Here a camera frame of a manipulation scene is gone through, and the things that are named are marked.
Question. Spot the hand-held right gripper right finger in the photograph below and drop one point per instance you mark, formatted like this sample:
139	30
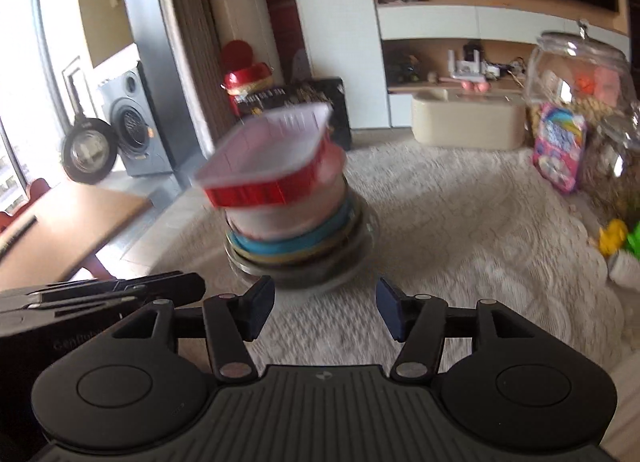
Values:
387	307

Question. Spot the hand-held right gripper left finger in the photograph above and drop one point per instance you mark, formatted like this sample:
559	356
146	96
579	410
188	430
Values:
262	303

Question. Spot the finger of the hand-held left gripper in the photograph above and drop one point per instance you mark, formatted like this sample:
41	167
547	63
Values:
180	287
60	290

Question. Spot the white bowl with yellow rim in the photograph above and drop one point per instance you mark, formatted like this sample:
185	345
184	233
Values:
310	258

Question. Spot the blue enamel bowl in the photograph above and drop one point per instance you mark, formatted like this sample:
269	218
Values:
300	244

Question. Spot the stainless steel bowl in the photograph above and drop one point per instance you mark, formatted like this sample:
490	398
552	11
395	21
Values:
360	242

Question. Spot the white plastic bowl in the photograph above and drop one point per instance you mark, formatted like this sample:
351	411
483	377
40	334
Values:
285	219

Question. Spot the red rectangular plastic container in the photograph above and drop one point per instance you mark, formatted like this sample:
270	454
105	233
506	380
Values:
265	161

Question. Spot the wooden table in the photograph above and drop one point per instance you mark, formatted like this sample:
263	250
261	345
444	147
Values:
65	227

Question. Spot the white lace tablecloth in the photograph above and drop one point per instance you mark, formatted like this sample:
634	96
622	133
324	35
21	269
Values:
475	242

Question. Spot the black frying pan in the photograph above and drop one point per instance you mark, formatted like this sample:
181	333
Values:
90	151

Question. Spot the grey washing machine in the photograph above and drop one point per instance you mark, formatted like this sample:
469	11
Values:
137	126

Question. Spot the beige tissue box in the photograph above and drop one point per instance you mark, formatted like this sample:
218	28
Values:
465	121

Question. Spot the black snack bag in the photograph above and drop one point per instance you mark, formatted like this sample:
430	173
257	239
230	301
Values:
300	91

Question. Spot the red vase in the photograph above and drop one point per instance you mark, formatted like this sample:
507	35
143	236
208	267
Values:
245	74

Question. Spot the pink candy bag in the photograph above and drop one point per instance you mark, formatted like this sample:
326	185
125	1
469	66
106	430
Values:
560	151

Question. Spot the pink egg toy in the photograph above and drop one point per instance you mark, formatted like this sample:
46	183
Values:
469	86
483	86

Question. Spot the yellow duck toy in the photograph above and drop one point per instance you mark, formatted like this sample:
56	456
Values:
612	237

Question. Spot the dark shelf ornament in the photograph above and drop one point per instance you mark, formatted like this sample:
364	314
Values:
407	69

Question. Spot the white cartoon cutout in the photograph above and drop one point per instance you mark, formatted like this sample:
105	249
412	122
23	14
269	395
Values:
301	65

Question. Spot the white toy microphone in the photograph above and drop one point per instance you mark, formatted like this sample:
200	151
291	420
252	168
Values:
625	269

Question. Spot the beige curtain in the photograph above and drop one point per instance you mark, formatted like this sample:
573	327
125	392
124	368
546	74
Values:
195	41

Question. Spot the white router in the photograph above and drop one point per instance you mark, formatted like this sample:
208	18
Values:
467	69

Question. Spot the green candy dispenser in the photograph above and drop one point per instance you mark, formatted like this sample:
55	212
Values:
634	239

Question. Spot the glass jar of sunflower seeds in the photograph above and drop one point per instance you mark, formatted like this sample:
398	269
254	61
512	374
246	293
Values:
615	171

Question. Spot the black charger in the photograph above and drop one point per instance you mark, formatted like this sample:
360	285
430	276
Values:
472	52

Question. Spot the white standing air conditioner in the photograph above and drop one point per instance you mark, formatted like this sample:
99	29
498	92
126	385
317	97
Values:
235	1

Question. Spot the large glass jar of peanuts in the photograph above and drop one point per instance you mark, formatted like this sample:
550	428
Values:
575	71

